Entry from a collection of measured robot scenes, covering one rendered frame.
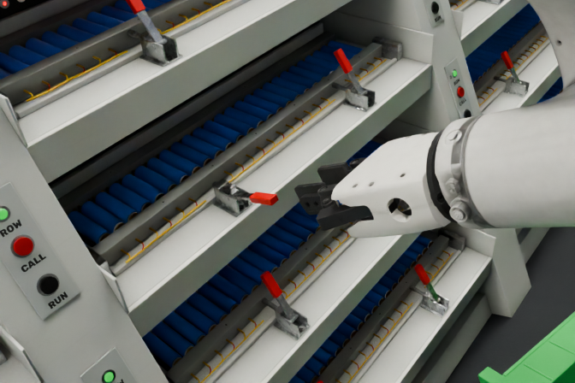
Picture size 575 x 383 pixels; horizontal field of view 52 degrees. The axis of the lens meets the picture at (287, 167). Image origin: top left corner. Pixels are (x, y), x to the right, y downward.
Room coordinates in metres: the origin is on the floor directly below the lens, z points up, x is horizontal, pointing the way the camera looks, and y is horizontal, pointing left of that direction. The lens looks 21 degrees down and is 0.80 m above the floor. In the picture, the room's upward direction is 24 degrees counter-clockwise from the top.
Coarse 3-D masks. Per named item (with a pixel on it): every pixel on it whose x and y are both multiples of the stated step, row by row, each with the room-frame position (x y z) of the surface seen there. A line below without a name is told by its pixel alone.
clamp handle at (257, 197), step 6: (234, 186) 0.64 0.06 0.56; (234, 192) 0.64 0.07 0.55; (240, 192) 0.64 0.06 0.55; (246, 192) 0.63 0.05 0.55; (258, 192) 0.61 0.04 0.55; (240, 198) 0.63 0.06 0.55; (246, 198) 0.62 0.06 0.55; (252, 198) 0.61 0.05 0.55; (258, 198) 0.60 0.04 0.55; (264, 198) 0.59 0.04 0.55; (270, 198) 0.59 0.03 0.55; (276, 198) 0.59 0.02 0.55; (270, 204) 0.58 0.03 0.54
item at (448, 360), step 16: (528, 240) 1.04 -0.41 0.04; (528, 256) 1.03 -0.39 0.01; (480, 304) 0.91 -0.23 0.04; (464, 320) 0.88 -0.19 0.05; (480, 320) 0.90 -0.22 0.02; (448, 336) 0.86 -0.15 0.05; (464, 336) 0.86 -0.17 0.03; (448, 352) 0.83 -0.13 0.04; (464, 352) 0.85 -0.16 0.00; (432, 368) 0.80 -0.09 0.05; (448, 368) 0.82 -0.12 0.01
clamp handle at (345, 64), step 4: (340, 48) 0.82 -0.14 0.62; (336, 52) 0.81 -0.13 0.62; (340, 52) 0.81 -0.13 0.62; (336, 56) 0.82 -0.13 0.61; (340, 56) 0.81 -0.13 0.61; (344, 56) 0.82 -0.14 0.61; (340, 60) 0.81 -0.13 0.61; (344, 60) 0.81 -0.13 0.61; (340, 64) 0.81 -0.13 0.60; (344, 64) 0.81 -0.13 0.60; (348, 64) 0.81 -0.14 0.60; (344, 68) 0.81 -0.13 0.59; (348, 68) 0.81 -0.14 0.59; (352, 68) 0.81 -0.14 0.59; (344, 72) 0.81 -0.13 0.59; (348, 72) 0.81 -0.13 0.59; (352, 72) 0.81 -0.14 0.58; (348, 76) 0.81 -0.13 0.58; (352, 76) 0.81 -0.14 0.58; (352, 80) 0.81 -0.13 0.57; (356, 80) 0.81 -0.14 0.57; (356, 84) 0.81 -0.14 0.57; (356, 88) 0.81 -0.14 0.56; (360, 88) 0.81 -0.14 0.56; (356, 92) 0.81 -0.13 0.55; (360, 92) 0.80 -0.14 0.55
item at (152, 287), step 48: (288, 48) 0.95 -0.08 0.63; (384, 48) 0.93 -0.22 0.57; (432, 48) 0.88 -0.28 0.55; (336, 96) 0.85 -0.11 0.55; (384, 96) 0.83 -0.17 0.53; (288, 144) 0.75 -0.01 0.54; (336, 144) 0.74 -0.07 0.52; (288, 192) 0.68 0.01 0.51; (144, 240) 0.62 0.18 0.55; (192, 240) 0.61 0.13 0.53; (240, 240) 0.63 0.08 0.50; (144, 288) 0.55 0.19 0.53; (192, 288) 0.58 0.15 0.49
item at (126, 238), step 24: (336, 72) 0.87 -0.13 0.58; (360, 72) 0.89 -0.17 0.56; (312, 96) 0.81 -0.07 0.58; (288, 120) 0.78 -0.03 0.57; (240, 144) 0.73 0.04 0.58; (264, 144) 0.75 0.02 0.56; (216, 168) 0.69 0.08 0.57; (168, 192) 0.66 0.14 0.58; (192, 192) 0.66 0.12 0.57; (144, 216) 0.63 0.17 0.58; (168, 216) 0.64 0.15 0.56; (120, 240) 0.60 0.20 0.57
